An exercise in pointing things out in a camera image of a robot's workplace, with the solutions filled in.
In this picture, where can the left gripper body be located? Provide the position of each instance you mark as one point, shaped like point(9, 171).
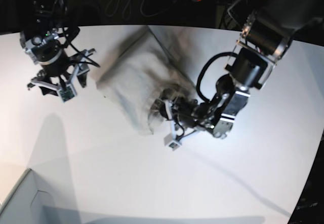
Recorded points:
point(175, 106)

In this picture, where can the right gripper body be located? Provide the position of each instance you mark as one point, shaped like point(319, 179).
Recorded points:
point(58, 70)

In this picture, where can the beige t-shirt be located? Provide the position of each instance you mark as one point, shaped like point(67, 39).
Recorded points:
point(140, 80)

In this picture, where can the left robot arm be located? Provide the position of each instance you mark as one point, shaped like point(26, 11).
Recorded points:
point(267, 31)

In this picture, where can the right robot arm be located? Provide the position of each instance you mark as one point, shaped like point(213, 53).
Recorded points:
point(45, 40)

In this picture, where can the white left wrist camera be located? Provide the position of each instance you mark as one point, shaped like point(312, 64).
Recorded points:
point(172, 143)

